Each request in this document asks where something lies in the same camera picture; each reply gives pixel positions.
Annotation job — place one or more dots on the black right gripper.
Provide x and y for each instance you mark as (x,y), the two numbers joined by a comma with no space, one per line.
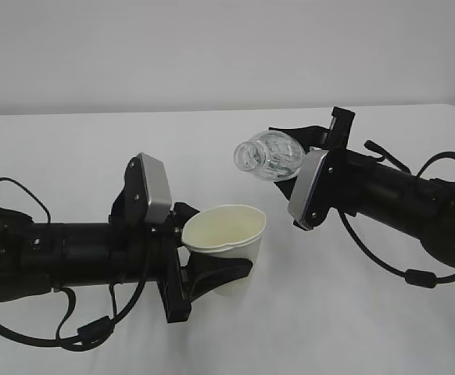
(341,173)

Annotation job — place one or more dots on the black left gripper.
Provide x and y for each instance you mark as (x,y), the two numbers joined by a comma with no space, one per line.
(153,249)

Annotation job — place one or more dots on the clear green-label water bottle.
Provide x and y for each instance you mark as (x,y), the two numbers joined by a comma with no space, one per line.
(270,155)

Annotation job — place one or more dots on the white paper cup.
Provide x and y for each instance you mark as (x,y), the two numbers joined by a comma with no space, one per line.
(226,231)

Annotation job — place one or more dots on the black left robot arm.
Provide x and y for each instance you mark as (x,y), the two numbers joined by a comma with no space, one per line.
(36,258)

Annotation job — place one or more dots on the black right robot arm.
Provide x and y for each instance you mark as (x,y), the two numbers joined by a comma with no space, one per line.
(377,185)

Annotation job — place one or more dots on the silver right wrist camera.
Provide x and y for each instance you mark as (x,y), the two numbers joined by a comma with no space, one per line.
(304,187)

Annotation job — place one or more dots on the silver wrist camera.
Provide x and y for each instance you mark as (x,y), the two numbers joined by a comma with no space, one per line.
(155,187)
(304,187)

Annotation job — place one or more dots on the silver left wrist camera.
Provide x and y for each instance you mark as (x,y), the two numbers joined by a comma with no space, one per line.
(155,187)

